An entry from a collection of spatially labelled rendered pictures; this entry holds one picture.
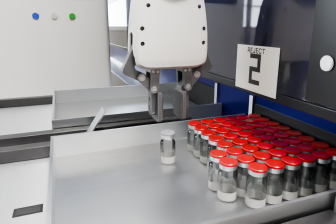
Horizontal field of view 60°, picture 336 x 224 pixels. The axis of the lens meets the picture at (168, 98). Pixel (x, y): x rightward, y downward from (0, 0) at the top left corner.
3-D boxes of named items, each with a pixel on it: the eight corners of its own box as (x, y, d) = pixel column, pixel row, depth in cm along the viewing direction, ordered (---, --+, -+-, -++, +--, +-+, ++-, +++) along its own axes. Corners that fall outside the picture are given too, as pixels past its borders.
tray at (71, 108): (176, 93, 87) (176, 82, 86) (221, 118, 63) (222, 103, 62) (54, 103, 75) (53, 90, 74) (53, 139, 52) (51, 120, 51)
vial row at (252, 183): (197, 146, 48) (197, 119, 47) (269, 207, 32) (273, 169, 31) (185, 148, 47) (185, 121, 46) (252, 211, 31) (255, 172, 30)
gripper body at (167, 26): (192, -16, 42) (191, 62, 45) (122, -20, 38) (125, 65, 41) (219, -24, 35) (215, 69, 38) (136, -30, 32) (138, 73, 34)
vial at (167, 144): (172, 157, 44) (172, 130, 43) (177, 163, 42) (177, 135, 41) (158, 159, 43) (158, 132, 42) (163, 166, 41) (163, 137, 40)
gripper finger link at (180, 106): (193, 67, 43) (192, 111, 44) (173, 68, 41) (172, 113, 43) (203, 70, 40) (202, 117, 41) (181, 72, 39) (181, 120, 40)
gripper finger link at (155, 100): (155, 69, 41) (155, 115, 42) (133, 70, 39) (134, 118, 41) (163, 73, 38) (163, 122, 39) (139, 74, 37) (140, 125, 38)
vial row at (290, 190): (221, 142, 50) (222, 116, 49) (301, 199, 33) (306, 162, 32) (209, 144, 49) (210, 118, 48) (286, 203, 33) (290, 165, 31)
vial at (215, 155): (220, 181, 37) (221, 147, 36) (229, 190, 35) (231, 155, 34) (204, 184, 36) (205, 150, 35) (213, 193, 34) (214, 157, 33)
